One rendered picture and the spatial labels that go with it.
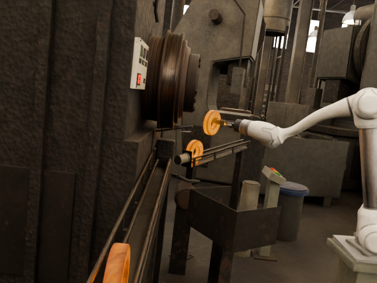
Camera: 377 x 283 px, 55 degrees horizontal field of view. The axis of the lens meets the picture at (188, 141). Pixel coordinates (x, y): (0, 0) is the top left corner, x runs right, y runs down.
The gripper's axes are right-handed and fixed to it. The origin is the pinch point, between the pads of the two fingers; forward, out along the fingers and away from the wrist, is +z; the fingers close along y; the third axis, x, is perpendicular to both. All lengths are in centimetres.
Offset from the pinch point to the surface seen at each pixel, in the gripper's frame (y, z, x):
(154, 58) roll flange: -69, -7, 28
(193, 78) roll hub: -55, -20, 22
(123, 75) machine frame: -97, -19, 19
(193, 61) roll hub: -53, -16, 30
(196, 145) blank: -0.8, 8.1, -17.5
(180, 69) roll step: -63, -18, 25
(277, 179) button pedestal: 37, -34, -33
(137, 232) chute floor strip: -105, -42, -30
